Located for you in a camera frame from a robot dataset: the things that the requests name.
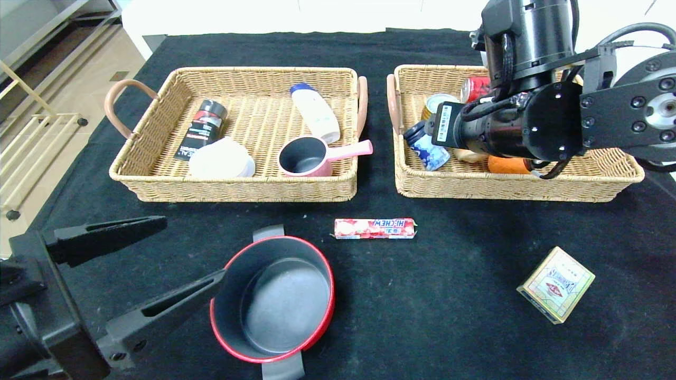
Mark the white bowl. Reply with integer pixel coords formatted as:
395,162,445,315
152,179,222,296
189,137,256,178

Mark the orange fruit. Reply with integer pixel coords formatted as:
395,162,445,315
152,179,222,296
487,155,534,175

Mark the white bottle blue cap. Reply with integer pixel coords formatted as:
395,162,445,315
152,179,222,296
290,82,341,144

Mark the sandwich biscuits roll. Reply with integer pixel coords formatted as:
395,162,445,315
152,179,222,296
453,148,489,163

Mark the pink saucepan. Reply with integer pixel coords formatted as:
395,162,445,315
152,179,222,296
277,136,373,177

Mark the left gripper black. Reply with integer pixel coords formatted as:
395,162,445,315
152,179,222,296
0,215,228,380

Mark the grey metal shelf unit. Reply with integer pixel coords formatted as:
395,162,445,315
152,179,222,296
0,0,123,106

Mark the braided black cable white label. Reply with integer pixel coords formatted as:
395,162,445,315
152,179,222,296
459,32,523,123

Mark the Hi-Chew candy stick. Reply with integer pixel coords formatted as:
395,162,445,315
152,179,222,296
334,218,418,240

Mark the black red cleanser tube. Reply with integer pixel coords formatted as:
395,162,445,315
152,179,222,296
174,99,229,161

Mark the red black cooking pot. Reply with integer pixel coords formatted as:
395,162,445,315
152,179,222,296
210,225,336,380

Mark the black tablecloth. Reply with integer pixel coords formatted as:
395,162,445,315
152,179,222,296
24,29,676,380

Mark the gold Red Bull can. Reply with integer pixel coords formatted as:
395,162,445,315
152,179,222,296
421,93,460,122

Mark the wicker basket with brown handles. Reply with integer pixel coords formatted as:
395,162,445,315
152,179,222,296
104,66,369,203
386,64,646,203

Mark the light wooden rack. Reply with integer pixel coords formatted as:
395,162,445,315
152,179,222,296
0,60,89,222

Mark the playing card box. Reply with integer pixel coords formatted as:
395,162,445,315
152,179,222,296
517,246,596,325

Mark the red soda can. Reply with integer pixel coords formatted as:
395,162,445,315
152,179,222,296
461,75,494,103

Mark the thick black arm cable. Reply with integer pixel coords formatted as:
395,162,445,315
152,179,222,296
566,0,581,59
596,22,676,51

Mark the blue chewing gum bottle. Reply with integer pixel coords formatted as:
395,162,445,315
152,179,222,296
403,120,451,171

